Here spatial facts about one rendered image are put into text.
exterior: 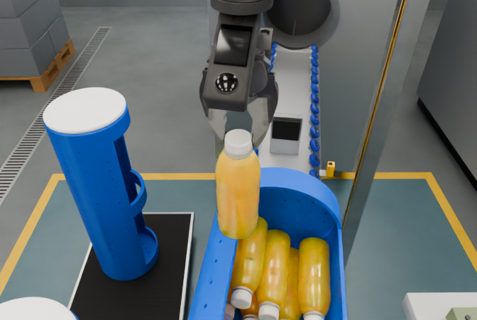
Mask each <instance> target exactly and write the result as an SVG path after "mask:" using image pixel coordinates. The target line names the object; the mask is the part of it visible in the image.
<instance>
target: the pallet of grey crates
mask: <svg viewBox="0 0 477 320"><path fill-rule="evenodd" d="M74 53H75V48H74V45H73V42H72V39H71V38H70V36H69V33H68V30H67V26H66V23H65V19H64V16H63V14H62V11H61V8H60V4H59V1H58V0H0V80H30V82H31V85H32V87H33V90H34V92H46V91H47V90H48V88H49V87H50V85H51V84H52V83H53V82H54V80H55V79H56V77H57V76H58V75H59V73H60V72H61V71H62V69H63V67H64V66H65V65H66V64H67V62H68V61H69V59H70V58H71V57H72V56H73V54H74Z"/></svg>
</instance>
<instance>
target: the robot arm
mask: <svg viewBox="0 0 477 320"><path fill-rule="evenodd" d="M210 4H211V7H212V8H213V9H215V10H216V11H219V16H218V20H217V24H216V30H215V34H214V41H213V43H212V52H211V55H210V56H209V57H208V59H207V63H208V64H209V66H208V67H204V69H203V71H202V74H203V77H202V81H201V84H200V86H199V97H200V101H201V103H202V107H203V109H204V113H205V116H206V117H207V120H208V122H209V125H210V127H211V129H212V131H213V133H214V135H215V136H216V138H217V140H218V141H219V142H220V143H221V144H224V139H225V135H226V129H225V125H226V120H227V118H226V114H225V113H226V112H227V111H237V112H245V111H246V109H247V107H248V113H249V114H250V115H251V117H252V119H253V123H252V126H251V130H252V131H253V135H252V139H251V142H252V144H253V147H254V148H257V147H258V146H259V145H260V144H261V143H262V141H263V140H264V138H265V136H266V134H267V132H268V129H269V126H270V123H271V121H272V119H273V116H274V113H275V110H276V108H277V105H278V95H279V89H278V83H277V82H276V81H275V72H269V71H270V66H271V57H272V46H273V28H261V13H263V12H265V11H268V10H269V9H271V8H272V7H273V0H210ZM264 32H266V33H269V35H268V34H266V33H264ZM253 94H254V95H253ZM248 97H250V98H249V99H248Z"/></svg>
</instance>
